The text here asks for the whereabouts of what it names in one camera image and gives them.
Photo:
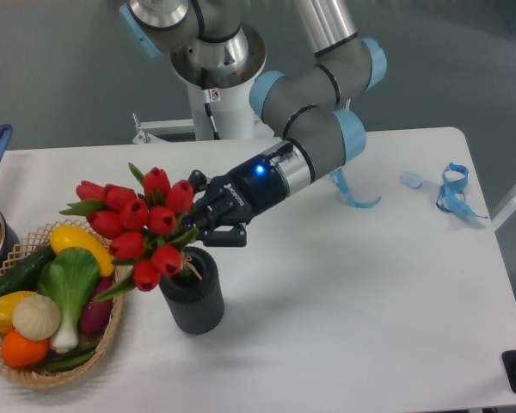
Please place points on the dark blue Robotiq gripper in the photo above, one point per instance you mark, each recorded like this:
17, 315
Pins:
248, 190

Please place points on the red tulip bouquet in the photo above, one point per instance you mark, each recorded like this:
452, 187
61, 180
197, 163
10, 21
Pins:
146, 231

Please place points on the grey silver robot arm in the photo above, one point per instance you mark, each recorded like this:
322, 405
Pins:
221, 60

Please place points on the dark grey ribbed vase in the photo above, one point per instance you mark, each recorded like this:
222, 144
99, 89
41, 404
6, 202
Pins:
195, 298

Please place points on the curled blue tape strip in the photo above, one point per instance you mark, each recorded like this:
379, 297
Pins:
339, 180

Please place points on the yellow toy squash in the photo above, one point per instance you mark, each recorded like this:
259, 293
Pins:
70, 236

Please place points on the green toy bok choy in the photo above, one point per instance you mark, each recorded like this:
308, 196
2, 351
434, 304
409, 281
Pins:
69, 280

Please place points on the purple toy sweet potato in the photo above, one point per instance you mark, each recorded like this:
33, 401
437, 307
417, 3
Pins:
96, 314

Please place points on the woven wicker basket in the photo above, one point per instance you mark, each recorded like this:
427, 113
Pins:
35, 377

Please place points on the small light blue cap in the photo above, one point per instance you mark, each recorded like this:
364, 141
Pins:
411, 180

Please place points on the dark green toy cucumber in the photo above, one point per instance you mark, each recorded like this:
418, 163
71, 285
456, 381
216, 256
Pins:
25, 274

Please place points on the cream toy steamed bun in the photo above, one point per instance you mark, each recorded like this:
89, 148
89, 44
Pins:
36, 317

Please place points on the green toy bean pods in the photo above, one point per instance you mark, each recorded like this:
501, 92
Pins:
71, 360

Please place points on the crumpled blue tape bundle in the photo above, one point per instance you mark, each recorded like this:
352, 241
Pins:
451, 196

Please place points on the yellow toy bell pepper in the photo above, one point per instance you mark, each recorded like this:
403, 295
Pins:
8, 303

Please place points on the orange toy fruit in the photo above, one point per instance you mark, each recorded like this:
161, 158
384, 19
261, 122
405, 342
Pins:
18, 351

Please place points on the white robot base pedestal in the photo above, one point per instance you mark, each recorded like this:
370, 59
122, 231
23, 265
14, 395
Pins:
215, 113

